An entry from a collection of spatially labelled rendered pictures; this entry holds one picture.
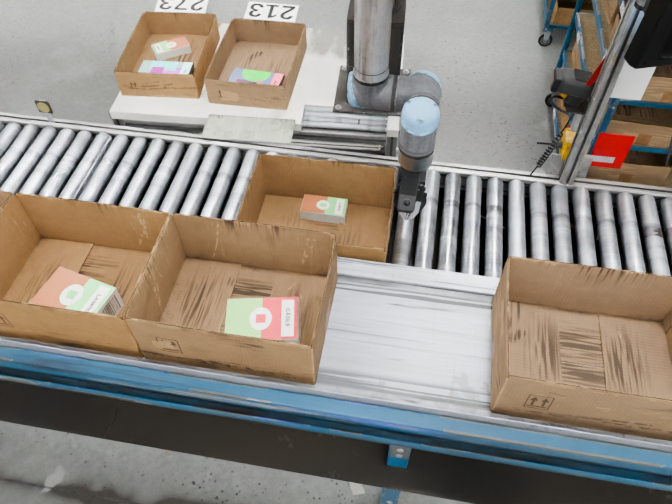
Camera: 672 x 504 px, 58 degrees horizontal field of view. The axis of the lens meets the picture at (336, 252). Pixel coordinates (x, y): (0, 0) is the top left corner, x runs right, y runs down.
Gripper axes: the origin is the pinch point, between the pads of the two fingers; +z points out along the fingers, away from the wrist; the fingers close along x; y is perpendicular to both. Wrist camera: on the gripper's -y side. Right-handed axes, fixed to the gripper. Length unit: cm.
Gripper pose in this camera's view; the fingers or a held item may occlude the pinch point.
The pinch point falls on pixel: (407, 218)
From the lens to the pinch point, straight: 172.0
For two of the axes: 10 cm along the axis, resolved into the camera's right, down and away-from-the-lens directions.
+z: 0.1, 6.2, 7.9
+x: -9.9, -1.3, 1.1
